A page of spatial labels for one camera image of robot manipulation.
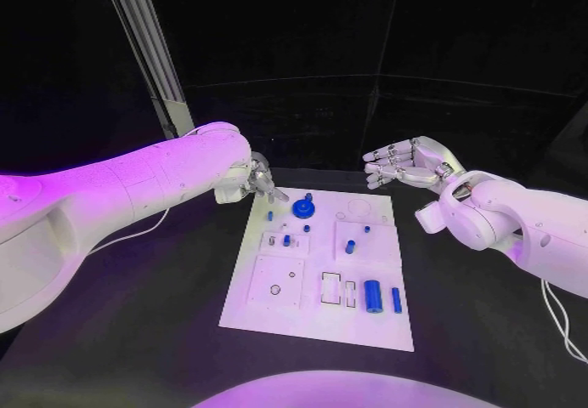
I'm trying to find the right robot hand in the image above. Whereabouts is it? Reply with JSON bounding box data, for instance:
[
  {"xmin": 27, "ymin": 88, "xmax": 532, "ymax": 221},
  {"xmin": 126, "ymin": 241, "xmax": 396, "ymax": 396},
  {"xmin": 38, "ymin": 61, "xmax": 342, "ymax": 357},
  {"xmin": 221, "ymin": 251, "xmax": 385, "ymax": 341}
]
[{"xmin": 362, "ymin": 135, "xmax": 469, "ymax": 196}]

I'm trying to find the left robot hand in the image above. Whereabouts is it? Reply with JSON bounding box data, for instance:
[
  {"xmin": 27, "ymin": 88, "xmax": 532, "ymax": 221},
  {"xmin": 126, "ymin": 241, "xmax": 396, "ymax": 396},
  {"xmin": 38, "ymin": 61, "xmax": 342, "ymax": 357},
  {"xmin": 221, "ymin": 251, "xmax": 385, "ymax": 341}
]
[{"xmin": 247, "ymin": 150, "xmax": 292, "ymax": 205}]

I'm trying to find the white task board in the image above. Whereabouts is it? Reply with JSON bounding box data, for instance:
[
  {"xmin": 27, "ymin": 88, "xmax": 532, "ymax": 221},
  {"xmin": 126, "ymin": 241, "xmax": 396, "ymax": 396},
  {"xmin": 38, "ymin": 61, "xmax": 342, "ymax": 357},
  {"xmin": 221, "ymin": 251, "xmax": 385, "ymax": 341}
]
[{"xmin": 217, "ymin": 186, "xmax": 416, "ymax": 353}]

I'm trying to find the blue gear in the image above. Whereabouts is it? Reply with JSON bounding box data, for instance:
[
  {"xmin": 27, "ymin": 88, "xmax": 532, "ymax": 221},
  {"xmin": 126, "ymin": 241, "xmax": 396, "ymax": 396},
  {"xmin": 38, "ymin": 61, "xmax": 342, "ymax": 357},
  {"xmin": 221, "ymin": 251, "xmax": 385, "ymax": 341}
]
[{"xmin": 290, "ymin": 199, "xmax": 318, "ymax": 220}]

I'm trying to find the thick long blue cylinder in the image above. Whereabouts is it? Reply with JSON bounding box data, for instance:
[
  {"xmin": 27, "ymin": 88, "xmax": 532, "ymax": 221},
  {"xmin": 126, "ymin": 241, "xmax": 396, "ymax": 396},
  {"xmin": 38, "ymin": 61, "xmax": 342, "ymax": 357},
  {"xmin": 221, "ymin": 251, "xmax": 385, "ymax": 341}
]
[{"xmin": 364, "ymin": 279, "xmax": 387, "ymax": 315}]

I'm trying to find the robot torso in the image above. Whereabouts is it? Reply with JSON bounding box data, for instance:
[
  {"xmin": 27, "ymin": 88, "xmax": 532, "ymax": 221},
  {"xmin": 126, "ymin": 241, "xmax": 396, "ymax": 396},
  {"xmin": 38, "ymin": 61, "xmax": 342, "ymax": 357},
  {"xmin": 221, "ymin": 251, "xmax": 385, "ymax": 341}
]
[{"xmin": 192, "ymin": 369, "xmax": 504, "ymax": 408}]

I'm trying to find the white cable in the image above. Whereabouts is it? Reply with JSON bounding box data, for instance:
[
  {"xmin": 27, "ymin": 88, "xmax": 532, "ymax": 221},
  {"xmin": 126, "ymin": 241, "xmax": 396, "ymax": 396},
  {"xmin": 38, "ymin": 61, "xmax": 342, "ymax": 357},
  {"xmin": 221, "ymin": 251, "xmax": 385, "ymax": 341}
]
[
  {"xmin": 541, "ymin": 278, "xmax": 588, "ymax": 365},
  {"xmin": 86, "ymin": 206, "xmax": 174, "ymax": 257}
]

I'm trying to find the grey metal post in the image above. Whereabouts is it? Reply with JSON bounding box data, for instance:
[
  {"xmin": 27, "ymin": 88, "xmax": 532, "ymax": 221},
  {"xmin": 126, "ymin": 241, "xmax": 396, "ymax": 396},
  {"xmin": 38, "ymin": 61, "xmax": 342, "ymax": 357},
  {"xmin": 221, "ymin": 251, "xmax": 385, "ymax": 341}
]
[{"xmin": 110, "ymin": 0, "xmax": 198, "ymax": 140}]

